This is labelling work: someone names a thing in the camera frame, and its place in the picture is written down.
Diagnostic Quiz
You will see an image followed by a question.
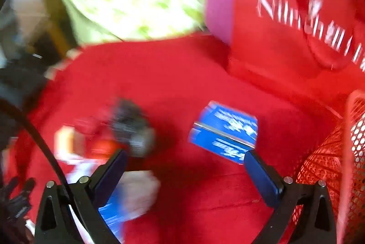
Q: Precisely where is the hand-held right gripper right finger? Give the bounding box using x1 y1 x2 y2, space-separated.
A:
244 149 338 244

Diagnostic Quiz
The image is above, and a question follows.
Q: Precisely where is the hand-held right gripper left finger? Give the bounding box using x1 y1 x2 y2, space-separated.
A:
34 149 129 244

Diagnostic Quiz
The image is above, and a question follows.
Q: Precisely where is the blue and white packet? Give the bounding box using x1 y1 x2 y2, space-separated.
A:
98 190 127 236

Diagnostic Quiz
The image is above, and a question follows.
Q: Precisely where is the white bottle with red cap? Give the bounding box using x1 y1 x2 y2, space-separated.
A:
54 126 117 167

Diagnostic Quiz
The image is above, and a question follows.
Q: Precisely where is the black plastic bag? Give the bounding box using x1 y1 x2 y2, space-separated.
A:
110 99 156 157

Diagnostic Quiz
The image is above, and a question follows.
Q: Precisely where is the blue tissue packet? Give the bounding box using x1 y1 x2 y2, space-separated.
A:
188 101 258 165

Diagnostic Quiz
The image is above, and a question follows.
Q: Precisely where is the red mesh basket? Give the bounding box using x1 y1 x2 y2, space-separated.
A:
294 90 365 244

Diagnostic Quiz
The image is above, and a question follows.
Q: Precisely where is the red tablecloth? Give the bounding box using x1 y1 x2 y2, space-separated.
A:
6 35 351 244

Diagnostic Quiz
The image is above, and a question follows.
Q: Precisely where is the black jacket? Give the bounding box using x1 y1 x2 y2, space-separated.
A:
0 62 47 110

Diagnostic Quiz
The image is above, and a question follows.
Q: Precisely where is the red paper gift bag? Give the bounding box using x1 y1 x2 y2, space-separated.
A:
205 0 365 82

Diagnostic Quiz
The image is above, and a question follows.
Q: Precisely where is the black cable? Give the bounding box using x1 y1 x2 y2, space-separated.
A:
0 100 69 190

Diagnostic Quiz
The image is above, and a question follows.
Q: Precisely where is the curved wooden frame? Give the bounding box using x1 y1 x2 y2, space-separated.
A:
38 0 73 55

